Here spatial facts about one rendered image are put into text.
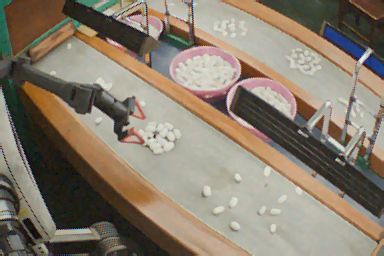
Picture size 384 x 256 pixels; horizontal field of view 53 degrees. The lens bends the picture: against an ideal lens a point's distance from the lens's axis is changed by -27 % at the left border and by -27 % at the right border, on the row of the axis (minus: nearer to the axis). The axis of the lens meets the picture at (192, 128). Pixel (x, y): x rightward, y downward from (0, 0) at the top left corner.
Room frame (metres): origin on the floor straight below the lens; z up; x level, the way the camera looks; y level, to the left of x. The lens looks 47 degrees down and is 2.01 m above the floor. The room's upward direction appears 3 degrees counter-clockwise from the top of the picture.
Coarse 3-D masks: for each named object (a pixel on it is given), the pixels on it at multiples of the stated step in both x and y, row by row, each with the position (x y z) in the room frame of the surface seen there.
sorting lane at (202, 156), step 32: (64, 64) 1.62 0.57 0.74; (96, 64) 1.57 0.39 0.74; (128, 96) 1.35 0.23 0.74; (160, 96) 1.33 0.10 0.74; (96, 128) 1.20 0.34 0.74; (128, 128) 1.19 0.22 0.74; (192, 128) 1.17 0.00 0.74; (128, 160) 1.04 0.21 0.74; (160, 160) 1.04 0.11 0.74; (192, 160) 1.03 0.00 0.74; (224, 160) 1.02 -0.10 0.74; (256, 160) 1.01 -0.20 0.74; (192, 192) 0.91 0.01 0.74; (224, 192) 0.90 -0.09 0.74; (256, 192) 0.88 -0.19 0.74; (288, 192) 0.86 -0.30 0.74; (224, 224) 0.77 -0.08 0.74; (256, 224) 0.75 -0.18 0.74; (288, 224) 0.73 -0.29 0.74; (320, 224) 0.70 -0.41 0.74
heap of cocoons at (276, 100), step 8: (248, 88) 1.35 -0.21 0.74; (256, 88) 1.34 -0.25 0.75; (264, 88) 1.35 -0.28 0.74; (264, 96) 1.31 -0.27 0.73; (272, 96) 1.30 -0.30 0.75; (280, 96) 1.30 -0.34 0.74; (272, 104) 1.27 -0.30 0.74; (280, 104) 1.26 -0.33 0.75; (288, 104) 1.26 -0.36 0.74; (288, 112) 1.22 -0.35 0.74; (240, 120) 1.19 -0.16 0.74; (264, 136) 1.13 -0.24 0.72
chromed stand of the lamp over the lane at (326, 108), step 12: (324, 108) 0.87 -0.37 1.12; (312, 120) 0.82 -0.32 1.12; (324, 120) 0.91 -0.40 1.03; (300, 132) 0.79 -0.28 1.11; (324, 132) 0.90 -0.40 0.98; (360, 132) 0.76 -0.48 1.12; (336, 144) 0.86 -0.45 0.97; (348, 144) 0.73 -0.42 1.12; (360, 144) 0.79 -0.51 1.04; (348, 156) 0.69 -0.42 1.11
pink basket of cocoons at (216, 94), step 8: (192, 48) 1.57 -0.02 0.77; (200, 48) 1.57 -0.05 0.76; (208, 48) 1.57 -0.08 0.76; (216, 48) 1.57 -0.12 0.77; (176, 56) 1.52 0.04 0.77; (184, 56) 1.54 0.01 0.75; (200, 56) 1.56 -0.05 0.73; (224, 56) 1.54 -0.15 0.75; (232, 56) 1.51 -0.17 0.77; (176, 64) 1.50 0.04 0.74; (232, 64) 1.50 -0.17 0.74; (240, 72) 1.41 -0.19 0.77; (176, 80) 1.38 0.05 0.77; (184, 88) 1.35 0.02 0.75; (192, 88) 1.33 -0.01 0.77; (224, 88) 1.34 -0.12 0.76; (200, 96) 1.34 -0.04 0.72; (216, 96) 1.34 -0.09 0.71; (224, 96) 1.36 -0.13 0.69
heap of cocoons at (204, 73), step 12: (192, 60) 1.54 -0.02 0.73; (204, 60) 1.54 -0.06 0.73; (216, 60) 1.53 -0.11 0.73; (180, 72) 1.46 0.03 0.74; (192, 72) 1.45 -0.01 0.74; (204, 72) 1.45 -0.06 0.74; (216, 72) 1.46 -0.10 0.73; (228, 72) 1.44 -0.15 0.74; (192, 84) 1.40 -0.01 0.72; (204, 84) 1.38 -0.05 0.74; (216, 84) 1.38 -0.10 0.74; (228, 84) 1.38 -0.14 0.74; (204, 96) 1.33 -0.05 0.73
